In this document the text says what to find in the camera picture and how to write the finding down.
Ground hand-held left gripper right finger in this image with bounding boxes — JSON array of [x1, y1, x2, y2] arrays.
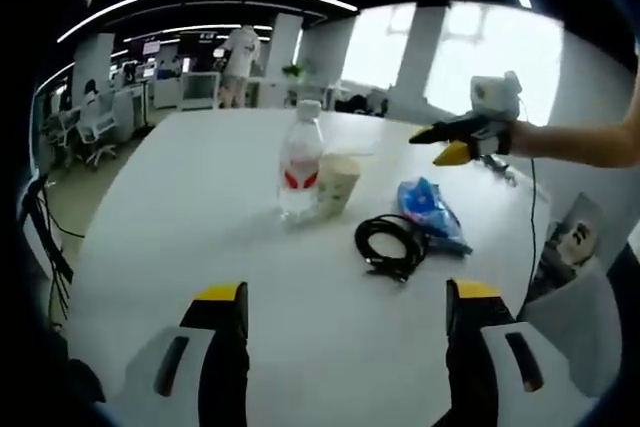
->
[[444, 276, 576, 427]]

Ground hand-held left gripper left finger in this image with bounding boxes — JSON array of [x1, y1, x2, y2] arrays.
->
[[122, 280, 251, 427]]

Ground blue pad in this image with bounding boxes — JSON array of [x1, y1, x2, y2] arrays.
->
[[397, 175, 464, 243]]

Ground beige paper cup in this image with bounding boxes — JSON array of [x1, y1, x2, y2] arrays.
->
[[316, 155, 362, 220]]

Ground clear water bottle red label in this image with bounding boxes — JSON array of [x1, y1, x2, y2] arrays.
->
[[277, 99, 326, 223]]

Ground dark bags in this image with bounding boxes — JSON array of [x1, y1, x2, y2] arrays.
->
[[334, 94, 391, 118]]

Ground white round table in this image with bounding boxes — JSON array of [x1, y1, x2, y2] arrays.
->
[[64, 109, 554, 427]]

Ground dark bulky object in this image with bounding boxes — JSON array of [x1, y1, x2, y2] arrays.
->
[[62, 356, 107, 406]]

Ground grey patterned cloth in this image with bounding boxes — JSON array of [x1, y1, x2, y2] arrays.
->
[[537, 191, 604, 293]]

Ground white framed cart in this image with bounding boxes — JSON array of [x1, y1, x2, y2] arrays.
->
[[179, 71, 221, 112]]

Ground white office chair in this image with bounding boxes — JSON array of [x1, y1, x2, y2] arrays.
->
[[47, 109, 81, 168], [74, 106, 119, 168]]

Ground white office desk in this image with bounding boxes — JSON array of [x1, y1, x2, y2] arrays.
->
[[112, 84, 151, 141]]

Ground dark cable clutter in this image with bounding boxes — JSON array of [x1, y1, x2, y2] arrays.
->
[[479, 154, 519, 188]]

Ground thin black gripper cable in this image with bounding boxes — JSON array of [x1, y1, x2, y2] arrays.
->
[[517, 94, 539, 273]]

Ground black cable bundle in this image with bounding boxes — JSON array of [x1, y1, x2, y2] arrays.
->
[[27, 179, 76, 318]]

